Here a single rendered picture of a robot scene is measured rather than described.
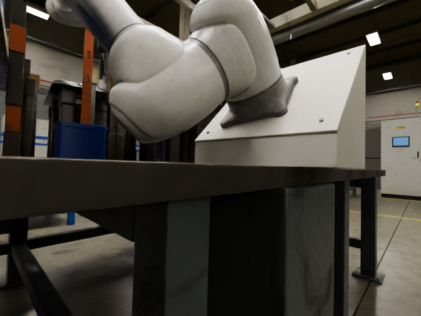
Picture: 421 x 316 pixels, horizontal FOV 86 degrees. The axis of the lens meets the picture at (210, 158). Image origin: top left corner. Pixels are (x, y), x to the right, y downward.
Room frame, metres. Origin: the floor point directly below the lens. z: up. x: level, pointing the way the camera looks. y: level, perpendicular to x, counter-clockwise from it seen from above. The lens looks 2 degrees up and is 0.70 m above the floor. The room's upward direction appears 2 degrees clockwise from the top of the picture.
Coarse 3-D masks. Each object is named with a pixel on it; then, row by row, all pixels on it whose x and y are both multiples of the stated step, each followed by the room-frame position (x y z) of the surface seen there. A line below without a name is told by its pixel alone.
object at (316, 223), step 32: (256, 192) 0.44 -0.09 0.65; (288, 192) 0.40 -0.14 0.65; (320, 192) 0.53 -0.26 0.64; (224, 224) 0.49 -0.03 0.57; (256, 224) 0.44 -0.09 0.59; (288, 224) 0.41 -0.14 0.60; (320, 224) 0.53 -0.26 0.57; (224, 256) 0.49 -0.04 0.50; (256, 256) 0.44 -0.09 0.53; (288, 256) 0.41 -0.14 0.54; (320, 256) 0.53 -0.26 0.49; (224, 288) 0.49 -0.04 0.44; (256, 288) 0.44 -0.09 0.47; (288, 288) 0.41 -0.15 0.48; (320, 288) 0.53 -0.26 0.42
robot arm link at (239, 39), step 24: (216, 0) 0.43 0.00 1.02; (240, 0) 0.43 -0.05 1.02; (192, 24) 0.47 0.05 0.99; (216, 24) 0.44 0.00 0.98; (240, 24) 0.44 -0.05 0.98; (264, 24) 0.47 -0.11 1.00; (216, 48) 0.44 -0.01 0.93; (240, 48) 0.45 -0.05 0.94; (264, 48) 0.48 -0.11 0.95; (240, 72) 0.47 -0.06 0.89; (264, 72) 0.50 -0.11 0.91; (240, 96) 0.53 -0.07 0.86
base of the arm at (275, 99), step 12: (276, 84) 0.52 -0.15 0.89; (288, 84) 0.57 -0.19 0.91; (264, 96) 0.52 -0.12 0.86; (276, 96) 0.53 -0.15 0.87; (288, 96) 0.54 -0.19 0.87; (240, 108) 0.56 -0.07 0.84; (252, 108) 0.54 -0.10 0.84; (264, 108) 0.53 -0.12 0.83; (276, 108) 0.51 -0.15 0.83; (228, 120) 0.59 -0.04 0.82; (240, 120) 0.57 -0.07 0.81; (252, 120) 0.56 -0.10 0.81
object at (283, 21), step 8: (320, 0) 3.57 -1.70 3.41; (328, 0) 3.49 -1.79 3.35; (336, 0) 3.41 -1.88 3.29; (344, 0) 3.38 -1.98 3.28; (352, 0) 3.38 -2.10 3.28; (296, 8) 3.84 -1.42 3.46; (304, 8) 3.74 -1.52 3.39; (320, 8) 3.57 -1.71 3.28; (328, 8) 3.57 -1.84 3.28; (264, 16) 3.85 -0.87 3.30; (280, 16) 4.04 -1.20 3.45; (288, 16) 3.94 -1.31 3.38; (296, 16) 3.84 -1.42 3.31; (304, 16) 3.78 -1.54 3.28; (312, 16) 3.78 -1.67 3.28; (152, 24) 4.45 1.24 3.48; (272, 24) 4.04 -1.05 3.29; (280, 24) 4.04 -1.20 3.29; (288, 24) 4.01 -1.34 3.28; (272, 32) 4.26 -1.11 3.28
